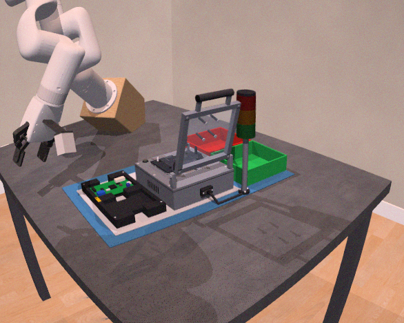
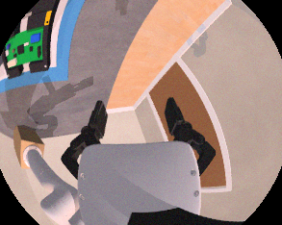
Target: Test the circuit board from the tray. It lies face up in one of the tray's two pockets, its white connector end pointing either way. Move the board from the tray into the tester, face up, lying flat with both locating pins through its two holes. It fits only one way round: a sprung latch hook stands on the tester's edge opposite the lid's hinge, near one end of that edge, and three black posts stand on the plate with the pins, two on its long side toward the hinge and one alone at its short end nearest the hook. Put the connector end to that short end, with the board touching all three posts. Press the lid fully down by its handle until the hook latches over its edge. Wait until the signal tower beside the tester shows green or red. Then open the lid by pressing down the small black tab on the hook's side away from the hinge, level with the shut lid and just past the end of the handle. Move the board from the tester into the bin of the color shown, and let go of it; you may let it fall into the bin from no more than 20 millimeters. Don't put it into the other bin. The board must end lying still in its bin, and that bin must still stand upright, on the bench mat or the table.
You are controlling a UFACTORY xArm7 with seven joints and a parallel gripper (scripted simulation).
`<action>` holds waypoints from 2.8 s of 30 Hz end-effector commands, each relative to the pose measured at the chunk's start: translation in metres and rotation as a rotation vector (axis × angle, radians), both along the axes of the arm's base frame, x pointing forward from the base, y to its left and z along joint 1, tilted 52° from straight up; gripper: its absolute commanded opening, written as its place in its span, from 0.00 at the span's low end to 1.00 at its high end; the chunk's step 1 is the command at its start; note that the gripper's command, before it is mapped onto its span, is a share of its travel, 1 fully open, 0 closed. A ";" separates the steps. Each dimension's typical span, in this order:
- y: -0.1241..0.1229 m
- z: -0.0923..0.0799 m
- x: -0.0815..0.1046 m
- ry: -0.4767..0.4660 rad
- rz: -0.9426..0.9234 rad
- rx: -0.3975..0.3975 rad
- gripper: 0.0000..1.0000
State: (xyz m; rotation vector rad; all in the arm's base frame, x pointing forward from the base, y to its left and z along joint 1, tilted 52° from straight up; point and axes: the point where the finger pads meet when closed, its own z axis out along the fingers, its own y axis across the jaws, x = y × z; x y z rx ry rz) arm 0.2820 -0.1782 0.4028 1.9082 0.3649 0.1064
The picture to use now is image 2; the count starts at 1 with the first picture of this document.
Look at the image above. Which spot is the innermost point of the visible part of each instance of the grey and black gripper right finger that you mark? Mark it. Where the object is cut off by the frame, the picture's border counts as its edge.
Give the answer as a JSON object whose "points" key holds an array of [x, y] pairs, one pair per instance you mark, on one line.
{"points": [[182, 131]]}

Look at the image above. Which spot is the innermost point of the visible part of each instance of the green circuit board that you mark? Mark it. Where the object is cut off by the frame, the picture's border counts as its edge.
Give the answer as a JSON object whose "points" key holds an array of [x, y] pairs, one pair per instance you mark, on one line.
{"points": [[24, 47]]}

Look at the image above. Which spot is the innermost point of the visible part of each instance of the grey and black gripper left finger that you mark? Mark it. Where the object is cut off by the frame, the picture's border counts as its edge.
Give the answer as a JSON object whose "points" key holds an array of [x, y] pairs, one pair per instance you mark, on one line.
{"points": [[89, 135]]}

